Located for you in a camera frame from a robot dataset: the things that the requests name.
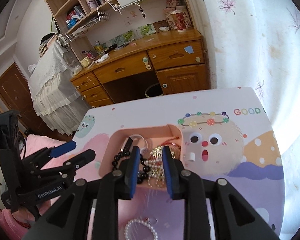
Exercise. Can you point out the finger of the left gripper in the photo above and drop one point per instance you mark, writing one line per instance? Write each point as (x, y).
(44, 155)
(69, 167)

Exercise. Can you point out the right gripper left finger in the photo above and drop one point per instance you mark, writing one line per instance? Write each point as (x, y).
(68, 217)

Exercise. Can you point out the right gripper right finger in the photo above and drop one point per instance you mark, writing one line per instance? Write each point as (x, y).
(213, 205)

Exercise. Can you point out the gold rhinestone leaf jewelry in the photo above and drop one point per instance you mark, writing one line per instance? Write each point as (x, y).
(165, 152)

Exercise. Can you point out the pink fluffy blanket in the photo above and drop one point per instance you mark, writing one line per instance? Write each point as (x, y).
(17, 224)

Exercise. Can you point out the pink plastic tray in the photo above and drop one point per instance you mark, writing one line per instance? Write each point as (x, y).
(150, 141)

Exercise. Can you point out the white lace covered furniture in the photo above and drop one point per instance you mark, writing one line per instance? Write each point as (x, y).
(55, 99)

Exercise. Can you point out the brown wooden door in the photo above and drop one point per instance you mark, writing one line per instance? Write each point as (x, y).
(15, 93)

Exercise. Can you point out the cartoon printed table mat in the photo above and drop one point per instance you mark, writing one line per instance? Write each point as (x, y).
(226, 134)

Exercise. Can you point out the yellow mug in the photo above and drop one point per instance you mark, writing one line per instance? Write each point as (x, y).
(85, 62)

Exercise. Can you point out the wooden bookshelf hutch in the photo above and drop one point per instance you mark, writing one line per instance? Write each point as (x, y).
(133, 23)

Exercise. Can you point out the wooden desk with drawers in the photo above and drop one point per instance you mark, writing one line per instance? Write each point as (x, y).
(173, 60)

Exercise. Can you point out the white floral curtain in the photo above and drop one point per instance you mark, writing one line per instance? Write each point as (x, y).
(256, 43)

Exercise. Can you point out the red patterned paper cup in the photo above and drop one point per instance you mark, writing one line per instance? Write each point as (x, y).
(179, 20)

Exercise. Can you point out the white wire basket shelf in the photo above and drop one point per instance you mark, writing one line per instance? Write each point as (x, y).
(82, 15)

